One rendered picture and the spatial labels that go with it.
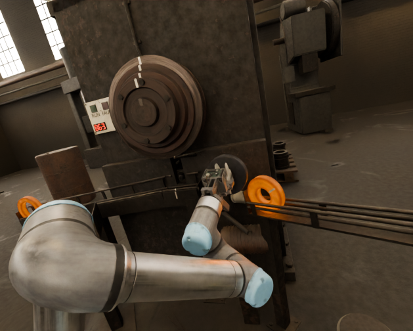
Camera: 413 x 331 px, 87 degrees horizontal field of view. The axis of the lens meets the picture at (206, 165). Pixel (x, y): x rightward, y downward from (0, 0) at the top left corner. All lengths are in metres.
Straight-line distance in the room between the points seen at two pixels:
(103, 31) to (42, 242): 1.16
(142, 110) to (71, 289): 0.76
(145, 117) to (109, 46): 0.50
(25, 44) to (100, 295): 10.65
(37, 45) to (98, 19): 9.14
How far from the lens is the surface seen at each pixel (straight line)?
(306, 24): 5.20
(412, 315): 1.52
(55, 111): 10.32
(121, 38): 1.33
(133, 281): 0.39
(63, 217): 0.44
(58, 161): 3.80
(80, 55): 1.47
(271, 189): 0.86
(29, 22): 10.72
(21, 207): 1.94
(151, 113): 0.98
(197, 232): 0.56
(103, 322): 1.70
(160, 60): 1.06
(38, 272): 0.38
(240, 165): 0.79
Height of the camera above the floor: 1.10
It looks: 16 degrees down
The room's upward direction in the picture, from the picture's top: 13 degrees counter-clockwise
